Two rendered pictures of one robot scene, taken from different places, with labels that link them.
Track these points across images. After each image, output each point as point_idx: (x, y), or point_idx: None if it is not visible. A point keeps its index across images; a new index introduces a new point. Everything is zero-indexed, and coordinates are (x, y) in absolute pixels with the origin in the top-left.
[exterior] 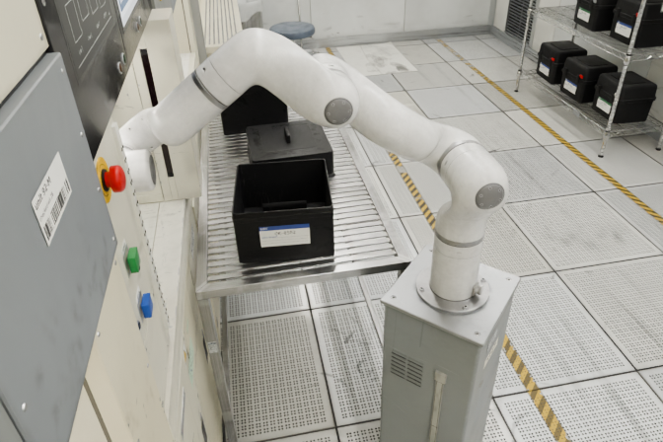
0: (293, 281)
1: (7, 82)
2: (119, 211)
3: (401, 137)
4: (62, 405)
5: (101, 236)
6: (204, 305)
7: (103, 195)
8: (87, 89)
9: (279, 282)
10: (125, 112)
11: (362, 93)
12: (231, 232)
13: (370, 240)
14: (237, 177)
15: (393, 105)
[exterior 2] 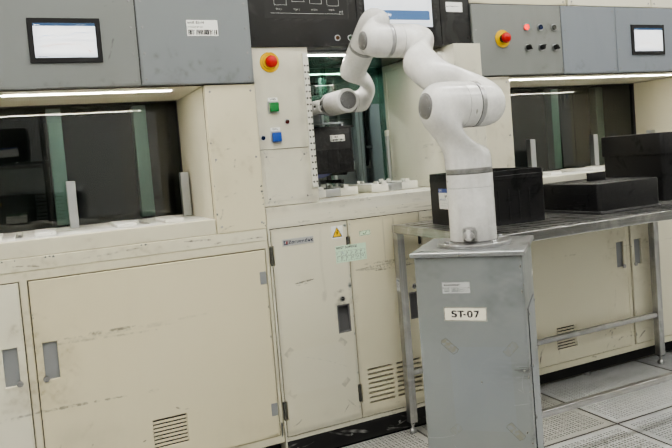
0: (431, 232)
1: None
2: (281, 85)
3: (408, 66)
4: (162, 73)
5: (235, 66)
6: (395, 239)
7: (250, 57)
8: (274, 23)
9: (425, 231)
10: None
11: (414, 43)
12: None
13: (510, 229)
14: None
15: (414, 46)
